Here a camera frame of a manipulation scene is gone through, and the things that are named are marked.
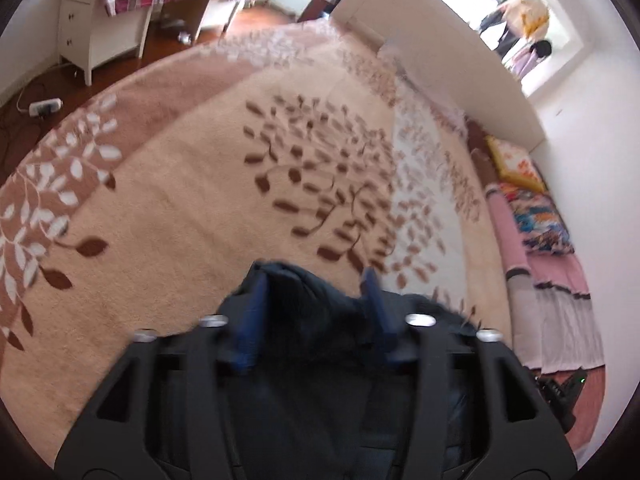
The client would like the dark blue quilted jacket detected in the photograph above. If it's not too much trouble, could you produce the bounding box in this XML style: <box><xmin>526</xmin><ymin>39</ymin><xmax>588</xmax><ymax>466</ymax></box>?
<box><xmin>150</xmin><ymin>259</ymin><xmax>501</xmax><ymax>480</ymax></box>

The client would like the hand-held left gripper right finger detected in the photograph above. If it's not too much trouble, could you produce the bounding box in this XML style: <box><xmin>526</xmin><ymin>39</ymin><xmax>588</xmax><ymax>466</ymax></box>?
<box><xmin>361</xmin><ymin>266</ymin><xmax>581</xmax><ymax>480</ymax></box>

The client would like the purple hanging garment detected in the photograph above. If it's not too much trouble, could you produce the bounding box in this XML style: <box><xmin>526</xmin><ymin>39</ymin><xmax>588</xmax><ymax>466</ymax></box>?
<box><xmin>506</xmin><ymin>40</ymin><xmax>554</xmax><ymax>80</ymax></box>

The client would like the brown cloth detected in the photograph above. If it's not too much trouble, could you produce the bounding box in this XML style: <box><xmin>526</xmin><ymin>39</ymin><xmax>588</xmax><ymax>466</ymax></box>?
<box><xmin>466</xmin><ymin>119</ymin><xmax>502</xmax><ymax>187</ymax></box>

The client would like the dark wooden nightstand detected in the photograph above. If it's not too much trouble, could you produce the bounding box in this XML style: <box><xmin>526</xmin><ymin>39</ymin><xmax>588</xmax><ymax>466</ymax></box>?
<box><xmin>298</xmin><ymin>0</ymin><xmax>344</xmax><ymax>23</ymax></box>

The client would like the white power strip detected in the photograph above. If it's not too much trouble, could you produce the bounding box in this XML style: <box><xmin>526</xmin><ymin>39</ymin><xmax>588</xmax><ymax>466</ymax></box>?
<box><xmin>28</xmin><ymin>98</ymin><xmax>64</xmax><ymax>116</ymax></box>

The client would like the yellow and white hanging garment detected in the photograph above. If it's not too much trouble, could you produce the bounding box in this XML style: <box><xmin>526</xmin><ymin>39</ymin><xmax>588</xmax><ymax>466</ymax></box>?
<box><xmin>504</xmin><ymin>0</ymin><xmax>551</xmax><ymax>39</ymax></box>

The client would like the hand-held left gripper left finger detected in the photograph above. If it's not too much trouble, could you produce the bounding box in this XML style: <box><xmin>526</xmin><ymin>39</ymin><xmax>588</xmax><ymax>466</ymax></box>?
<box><xmin>54</xmin><ymin>272</ymin><xmax>271</xmax><ymax>480</ymax></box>

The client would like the pink blanket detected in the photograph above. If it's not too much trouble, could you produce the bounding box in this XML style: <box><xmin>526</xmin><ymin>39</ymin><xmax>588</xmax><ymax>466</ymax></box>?
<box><xmin>483</xmin><ymin>182</ymin><xmax>606</xmax><ymax>377</ymax></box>

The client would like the yellow pillow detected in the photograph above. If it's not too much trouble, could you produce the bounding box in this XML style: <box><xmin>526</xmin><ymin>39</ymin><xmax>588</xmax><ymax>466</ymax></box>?
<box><xmin>484</xmin><ymin>136</ymin><xmax>547</xmax><ymax>194</ymax></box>

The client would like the dark hanging garment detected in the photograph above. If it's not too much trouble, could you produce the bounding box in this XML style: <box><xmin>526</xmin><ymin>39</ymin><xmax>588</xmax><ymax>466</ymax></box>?
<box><xmin>479</xmin><ymin>2</ymin><xmax>522</xmax><ymax>57</ymax></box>

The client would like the red blanket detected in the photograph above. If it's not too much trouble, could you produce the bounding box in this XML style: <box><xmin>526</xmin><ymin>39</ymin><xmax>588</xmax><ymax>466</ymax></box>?
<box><xmin>570</xmin><ymin>365</ymin><xmax>610</xmax><ymax>461</ymax></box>

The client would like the white headboard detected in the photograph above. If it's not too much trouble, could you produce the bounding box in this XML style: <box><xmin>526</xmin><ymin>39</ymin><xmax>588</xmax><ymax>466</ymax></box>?
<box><xmin>332</xmin><ymin>0</ymin><xmax>546</xmax><ymax>153</ymax></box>

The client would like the colourful cartoon pillow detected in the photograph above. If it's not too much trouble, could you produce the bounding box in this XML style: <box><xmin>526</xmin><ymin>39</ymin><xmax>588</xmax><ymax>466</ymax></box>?
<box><xmin>500</xmin><ymin>185</ymin><xmax>576</xmax><ymax>257</ymax></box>

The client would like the beige leaf-patterned blanket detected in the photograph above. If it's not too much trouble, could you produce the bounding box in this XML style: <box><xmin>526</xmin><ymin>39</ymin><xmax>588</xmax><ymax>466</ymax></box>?
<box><xmin>0</xmin><ymin>22</ymin><xmax>513</xmax><ymax>466</ymax></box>

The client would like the white desk with drawers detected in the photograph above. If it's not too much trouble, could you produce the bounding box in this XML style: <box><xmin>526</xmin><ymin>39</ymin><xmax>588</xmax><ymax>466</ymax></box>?
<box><xmin>57</xmin><ymin>0</ymin><xmax>246</xmax><ymax>86</ymax></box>

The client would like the white cable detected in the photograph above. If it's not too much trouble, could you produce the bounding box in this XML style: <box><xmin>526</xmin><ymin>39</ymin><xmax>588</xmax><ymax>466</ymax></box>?
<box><xmin>15</xmin><ymin>62</ymin><xmax>83</xmax><ymax>112</ymax></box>

